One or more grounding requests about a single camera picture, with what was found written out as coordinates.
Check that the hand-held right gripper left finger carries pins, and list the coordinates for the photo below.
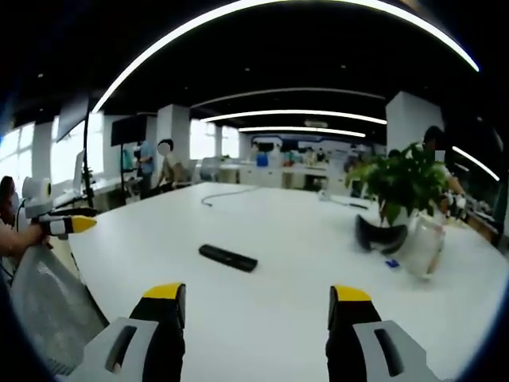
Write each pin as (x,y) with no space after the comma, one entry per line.
(159,330)

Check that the grey mesh office chair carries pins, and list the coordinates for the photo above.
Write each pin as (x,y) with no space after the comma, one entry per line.
(47,302)

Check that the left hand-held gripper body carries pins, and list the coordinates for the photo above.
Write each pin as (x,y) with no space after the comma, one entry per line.
(36,199)

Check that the black stand pole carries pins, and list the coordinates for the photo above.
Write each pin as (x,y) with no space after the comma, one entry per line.
(87,159)

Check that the small white device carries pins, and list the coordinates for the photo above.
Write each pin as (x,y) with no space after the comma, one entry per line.
(324,195)

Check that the small blue object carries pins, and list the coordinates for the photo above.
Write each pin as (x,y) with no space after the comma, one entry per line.
(392,263)

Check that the green potted plant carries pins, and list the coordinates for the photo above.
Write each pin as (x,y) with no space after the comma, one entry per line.
(401,181)

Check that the black headset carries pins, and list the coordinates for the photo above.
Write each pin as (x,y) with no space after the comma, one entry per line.
(379,237)

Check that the black monitor on stand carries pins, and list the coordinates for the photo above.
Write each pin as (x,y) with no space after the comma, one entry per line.
(126,129)

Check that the black remote control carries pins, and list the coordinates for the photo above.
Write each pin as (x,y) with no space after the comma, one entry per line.
(228,258)

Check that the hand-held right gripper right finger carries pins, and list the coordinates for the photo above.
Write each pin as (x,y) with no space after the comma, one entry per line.
(358,330)

